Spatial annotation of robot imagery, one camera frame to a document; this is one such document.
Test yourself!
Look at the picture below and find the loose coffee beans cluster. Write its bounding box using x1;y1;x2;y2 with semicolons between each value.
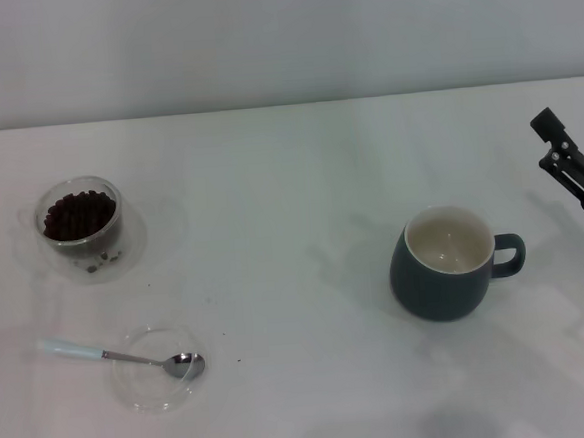
84;249;124;272

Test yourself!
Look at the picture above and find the clear glass cup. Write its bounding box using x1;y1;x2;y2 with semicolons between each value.
16;173;127;262

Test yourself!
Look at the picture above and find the dark green ceramic mug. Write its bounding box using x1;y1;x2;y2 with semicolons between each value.
384;199;531;327

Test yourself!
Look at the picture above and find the clear glass saucer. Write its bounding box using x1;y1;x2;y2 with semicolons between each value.
11;188;152;292

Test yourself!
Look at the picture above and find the dark coffee beans pile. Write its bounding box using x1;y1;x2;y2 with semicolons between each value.
40;188;119;243

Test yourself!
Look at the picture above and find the clear round glass lid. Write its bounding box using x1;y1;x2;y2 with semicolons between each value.
107;322;211;418

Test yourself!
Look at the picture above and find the blue handled metal spoon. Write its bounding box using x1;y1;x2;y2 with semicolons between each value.
36;326;208;389

